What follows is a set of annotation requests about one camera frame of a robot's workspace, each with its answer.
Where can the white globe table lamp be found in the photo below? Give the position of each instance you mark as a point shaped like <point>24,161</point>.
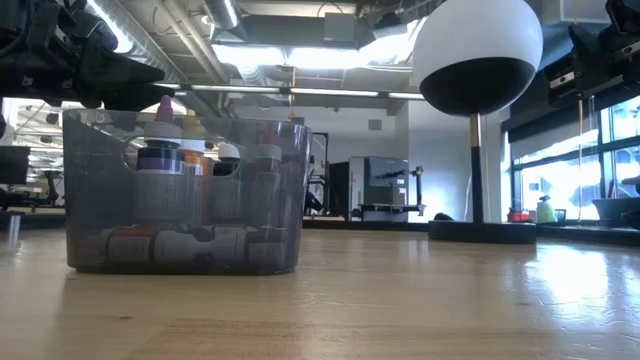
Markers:
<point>475,35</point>

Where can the black frame stand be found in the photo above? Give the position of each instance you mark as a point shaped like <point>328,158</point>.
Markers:
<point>327,165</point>

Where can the green bottle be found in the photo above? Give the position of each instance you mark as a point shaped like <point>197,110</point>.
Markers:
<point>545,212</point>

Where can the large yellow food coloring bottle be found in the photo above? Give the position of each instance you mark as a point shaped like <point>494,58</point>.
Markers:
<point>195,162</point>

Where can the grey translucent plastic bin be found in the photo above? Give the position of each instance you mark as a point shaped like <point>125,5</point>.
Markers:
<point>100,210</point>

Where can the small grey dropper bottle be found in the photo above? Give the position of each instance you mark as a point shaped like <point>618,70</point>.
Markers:
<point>130,248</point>

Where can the black aluminium table frame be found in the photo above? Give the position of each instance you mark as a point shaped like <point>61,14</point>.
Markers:
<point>360,225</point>

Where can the long ceiling light strip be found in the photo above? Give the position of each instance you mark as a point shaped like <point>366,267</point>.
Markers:
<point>300,91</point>

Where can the black monitor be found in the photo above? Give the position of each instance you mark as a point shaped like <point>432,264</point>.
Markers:
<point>14,165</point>

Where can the dark round chair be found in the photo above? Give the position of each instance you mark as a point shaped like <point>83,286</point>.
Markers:
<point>615,207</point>

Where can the red container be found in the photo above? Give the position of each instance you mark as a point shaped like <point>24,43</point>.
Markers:
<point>518,217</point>

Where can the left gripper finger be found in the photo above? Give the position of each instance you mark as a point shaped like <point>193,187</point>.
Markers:
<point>115,70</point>
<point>135,97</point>

